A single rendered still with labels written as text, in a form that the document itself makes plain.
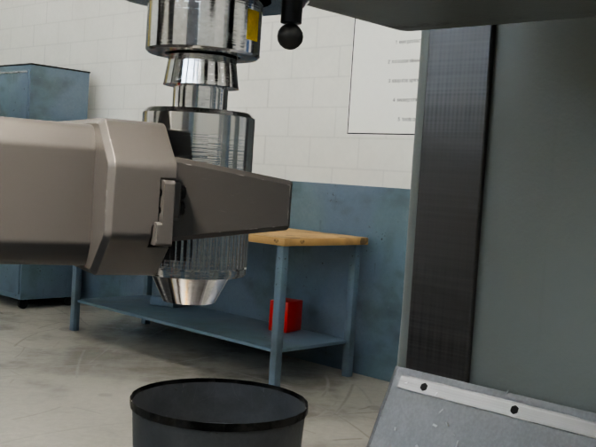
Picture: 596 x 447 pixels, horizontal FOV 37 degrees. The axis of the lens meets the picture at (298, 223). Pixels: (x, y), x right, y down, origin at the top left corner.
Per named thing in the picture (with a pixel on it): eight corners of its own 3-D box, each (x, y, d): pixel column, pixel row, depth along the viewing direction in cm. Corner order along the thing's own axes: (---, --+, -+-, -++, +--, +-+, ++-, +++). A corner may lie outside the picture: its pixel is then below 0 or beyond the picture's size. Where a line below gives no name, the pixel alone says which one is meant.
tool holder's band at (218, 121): (275, 140, 38) (276, 117, 38) (213, 133, 34) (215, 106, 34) (185, 137, 41) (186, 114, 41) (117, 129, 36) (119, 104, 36)
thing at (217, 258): (266, 275, 39) (275, 140, 38) (204, 283, 35) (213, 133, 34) (178, 263, 41) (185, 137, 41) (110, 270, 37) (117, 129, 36)
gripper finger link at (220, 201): (280, 242, 37) (137, 239, 34) (286, 165, 37) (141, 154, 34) (299, 247, 36) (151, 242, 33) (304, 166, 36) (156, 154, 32)
